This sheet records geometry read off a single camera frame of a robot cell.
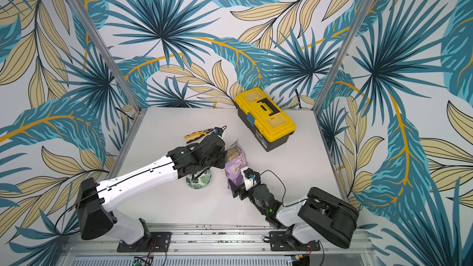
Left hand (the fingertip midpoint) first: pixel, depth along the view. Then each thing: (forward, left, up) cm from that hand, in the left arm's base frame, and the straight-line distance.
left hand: (223, 157), depth 76 cm
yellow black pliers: (+25, +18, -19) cm, 36 cm away
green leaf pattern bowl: (-3, +12, -19) cm, 22 cm away
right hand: (-7, -3, -11) cm, 13 cm away
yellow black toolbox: (+19, -21, -2) cm, 29 cm away
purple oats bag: (-1, -6, 0) cm, 6 cm away
